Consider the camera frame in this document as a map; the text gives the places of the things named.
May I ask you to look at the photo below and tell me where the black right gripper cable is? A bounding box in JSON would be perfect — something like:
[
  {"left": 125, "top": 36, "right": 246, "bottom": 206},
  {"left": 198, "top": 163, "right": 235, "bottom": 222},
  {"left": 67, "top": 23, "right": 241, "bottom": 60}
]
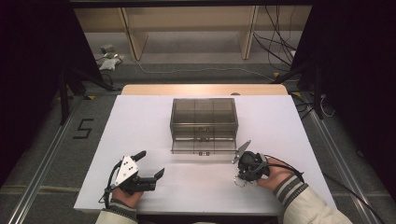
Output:
[{"left": 262, "top": 153, "right": 305, "bottom": 185}]

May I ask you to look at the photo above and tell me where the black tripod stand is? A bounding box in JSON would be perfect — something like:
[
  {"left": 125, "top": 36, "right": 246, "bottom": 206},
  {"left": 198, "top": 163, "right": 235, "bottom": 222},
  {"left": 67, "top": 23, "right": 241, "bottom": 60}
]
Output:
[
  {"left": 58, "top": 66, "right": 121, "bottom": 126},
  {"left": 270, "top": 62, "right": 325, "bottom": 120}
]

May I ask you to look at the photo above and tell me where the smoky transparent drawer organizer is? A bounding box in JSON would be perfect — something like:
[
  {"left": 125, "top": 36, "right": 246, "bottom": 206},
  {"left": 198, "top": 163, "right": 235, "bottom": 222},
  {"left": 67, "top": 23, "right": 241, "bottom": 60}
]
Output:
[{"left": 169, "top": 97, "right": 239, "bottom": 144}]

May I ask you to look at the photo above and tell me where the black curtain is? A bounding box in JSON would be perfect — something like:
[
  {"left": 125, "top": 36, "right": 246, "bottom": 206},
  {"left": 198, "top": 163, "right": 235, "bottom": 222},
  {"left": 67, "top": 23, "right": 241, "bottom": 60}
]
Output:
[
  {"left": 290, "top": 0, "right": 396, "bottom": 188},
  {"left": 0, "top": 0, "right": 104, "bottom": 188}
]

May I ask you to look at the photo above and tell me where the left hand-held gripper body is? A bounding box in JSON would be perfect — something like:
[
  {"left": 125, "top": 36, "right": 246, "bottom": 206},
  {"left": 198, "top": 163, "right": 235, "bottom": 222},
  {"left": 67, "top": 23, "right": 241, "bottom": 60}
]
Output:
[{"left": 111, "top": 154, "right": 158, "bottom": 197}]

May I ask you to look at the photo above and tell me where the aluminium rail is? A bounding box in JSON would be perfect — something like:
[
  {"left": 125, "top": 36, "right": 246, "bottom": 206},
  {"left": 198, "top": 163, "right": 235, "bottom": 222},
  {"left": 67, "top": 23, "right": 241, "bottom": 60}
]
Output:
[
  {"left": 306, "top": 108, "right": 376, "bottom": 224},
  {"left": 6, "top": 99, "right": 83, "bottom": 224}
]

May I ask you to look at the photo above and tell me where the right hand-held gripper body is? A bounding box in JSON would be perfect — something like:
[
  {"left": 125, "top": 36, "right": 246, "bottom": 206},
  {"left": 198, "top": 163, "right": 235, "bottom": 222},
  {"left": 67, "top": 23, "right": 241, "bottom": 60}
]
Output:
[{"left": 231, "top": 139, "right": 272, "bottom": 183}]

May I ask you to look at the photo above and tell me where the person's left hand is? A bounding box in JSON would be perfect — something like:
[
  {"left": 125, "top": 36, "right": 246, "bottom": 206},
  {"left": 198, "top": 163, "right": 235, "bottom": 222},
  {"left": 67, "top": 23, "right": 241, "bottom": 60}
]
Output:
[{"left": 111, "top": 188, "right": 145, "bottom": 209}]

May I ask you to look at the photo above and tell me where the person's right hand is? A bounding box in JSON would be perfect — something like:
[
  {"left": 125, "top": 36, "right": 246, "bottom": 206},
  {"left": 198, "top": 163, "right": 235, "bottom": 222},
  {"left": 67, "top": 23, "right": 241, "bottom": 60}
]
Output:
[{"left": 256, "top": 156, "right": 294, "bottom": 193}]

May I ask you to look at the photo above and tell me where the beige wooden furniture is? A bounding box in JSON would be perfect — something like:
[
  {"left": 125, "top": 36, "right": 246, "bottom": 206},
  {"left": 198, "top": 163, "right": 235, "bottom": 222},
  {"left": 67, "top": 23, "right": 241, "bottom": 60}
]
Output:
[{"left": 74, "top": 7, "right": 312, "bottom": 62}]

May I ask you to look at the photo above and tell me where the bundle of black cables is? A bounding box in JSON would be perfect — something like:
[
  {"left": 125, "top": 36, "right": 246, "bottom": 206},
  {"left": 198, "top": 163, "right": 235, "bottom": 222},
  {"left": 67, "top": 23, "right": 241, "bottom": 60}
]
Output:
[{"left": 251, "top": 5, "right": 300, "bottom": 73}]

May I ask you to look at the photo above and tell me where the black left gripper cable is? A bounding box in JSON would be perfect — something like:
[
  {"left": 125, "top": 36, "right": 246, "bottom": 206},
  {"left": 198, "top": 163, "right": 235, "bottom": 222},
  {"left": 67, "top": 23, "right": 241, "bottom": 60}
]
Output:
[{"left": 98, "top": 160, "right": 124, "bottom": 209}]

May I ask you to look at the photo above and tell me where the black floor cable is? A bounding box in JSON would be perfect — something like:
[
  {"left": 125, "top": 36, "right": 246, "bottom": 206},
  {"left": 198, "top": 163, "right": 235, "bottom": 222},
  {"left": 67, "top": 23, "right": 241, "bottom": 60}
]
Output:
[{"left": 321, "top": 172, "right": 387, "bottom": 224}]

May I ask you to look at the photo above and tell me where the white cloth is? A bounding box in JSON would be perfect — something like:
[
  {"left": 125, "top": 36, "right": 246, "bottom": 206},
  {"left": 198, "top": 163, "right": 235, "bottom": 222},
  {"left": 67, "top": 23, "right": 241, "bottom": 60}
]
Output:
[{"left": 98, "top": 55, "right": 125, "bottom": 71}]

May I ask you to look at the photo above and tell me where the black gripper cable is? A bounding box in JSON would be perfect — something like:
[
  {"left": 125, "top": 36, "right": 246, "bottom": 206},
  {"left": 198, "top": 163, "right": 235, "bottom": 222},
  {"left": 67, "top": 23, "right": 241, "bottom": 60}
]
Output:
[
  {"left": 262, "top": 153, "right": 305, "bottom": 185},
  {"left": 98, "top": 160, "right": 124, "bottom": 209}
]

